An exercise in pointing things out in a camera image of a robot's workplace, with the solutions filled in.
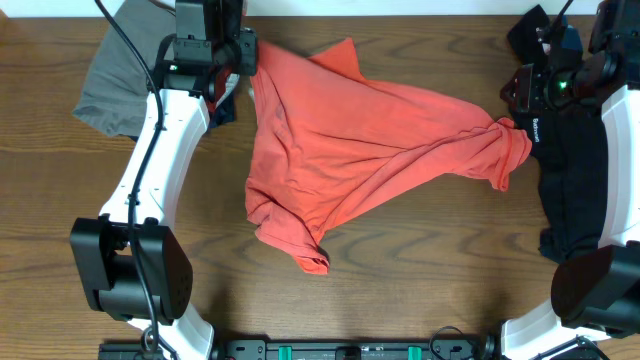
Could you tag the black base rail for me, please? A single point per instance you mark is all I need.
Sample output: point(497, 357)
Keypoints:
point(443, 345)

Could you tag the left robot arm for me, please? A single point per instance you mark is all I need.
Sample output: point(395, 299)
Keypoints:
point(129, 261)

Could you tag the grey-brown folded shorts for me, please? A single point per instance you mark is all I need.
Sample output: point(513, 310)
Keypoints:
point(115, 85)

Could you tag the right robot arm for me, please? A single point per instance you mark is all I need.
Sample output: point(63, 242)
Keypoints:
point(595, 296)

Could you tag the red soccer t-shirt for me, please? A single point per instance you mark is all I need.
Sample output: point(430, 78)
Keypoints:
point(331, 145)

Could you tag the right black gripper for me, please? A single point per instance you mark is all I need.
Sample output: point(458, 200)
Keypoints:
point(524, 79)

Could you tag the dark navy folded garment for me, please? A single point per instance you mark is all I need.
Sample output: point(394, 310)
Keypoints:
point(225, 113)

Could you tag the black t-shirt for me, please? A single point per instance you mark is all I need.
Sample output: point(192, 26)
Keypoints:
point(568, 138)

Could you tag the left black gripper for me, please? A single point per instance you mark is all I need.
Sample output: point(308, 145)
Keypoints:
point(249, 47)

